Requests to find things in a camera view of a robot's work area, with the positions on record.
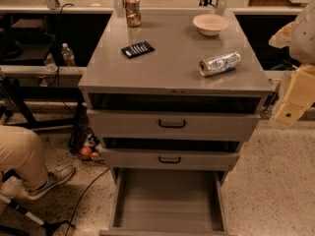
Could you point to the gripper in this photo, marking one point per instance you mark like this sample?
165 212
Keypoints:
304 38

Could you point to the silver redbull can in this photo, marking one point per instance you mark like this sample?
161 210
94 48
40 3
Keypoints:
219 64

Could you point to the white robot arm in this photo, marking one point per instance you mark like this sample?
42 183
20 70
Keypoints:
299 37

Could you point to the middle grey drawer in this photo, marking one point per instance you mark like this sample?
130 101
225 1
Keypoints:
169 159

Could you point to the grey drawer cabinet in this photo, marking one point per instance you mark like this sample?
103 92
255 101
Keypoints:
168 79

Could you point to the bottom grey open drawer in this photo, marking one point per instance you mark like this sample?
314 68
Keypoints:
166 203

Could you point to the crushed golden can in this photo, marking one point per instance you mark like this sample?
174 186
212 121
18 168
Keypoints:
133 13

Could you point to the top grey drawer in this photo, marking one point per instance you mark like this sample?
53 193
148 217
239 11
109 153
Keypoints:
173 125

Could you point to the white paper bowl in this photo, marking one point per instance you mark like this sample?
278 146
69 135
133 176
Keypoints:
210 24

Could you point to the black snack packet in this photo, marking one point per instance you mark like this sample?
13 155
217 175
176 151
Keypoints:
137 49

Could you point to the basket of toy fruit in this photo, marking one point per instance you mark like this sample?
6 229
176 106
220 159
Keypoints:
90 150

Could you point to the clear water bottle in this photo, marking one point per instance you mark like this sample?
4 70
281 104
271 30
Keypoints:
68 55

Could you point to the grey sneaker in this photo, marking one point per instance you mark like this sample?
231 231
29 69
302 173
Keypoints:
55 178

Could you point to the black white stand leg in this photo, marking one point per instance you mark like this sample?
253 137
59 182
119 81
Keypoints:
50 228

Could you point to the person leg beige trousers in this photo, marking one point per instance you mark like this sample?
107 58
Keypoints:
21 149

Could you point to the black table frame leg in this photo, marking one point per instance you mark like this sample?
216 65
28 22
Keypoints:
11 92

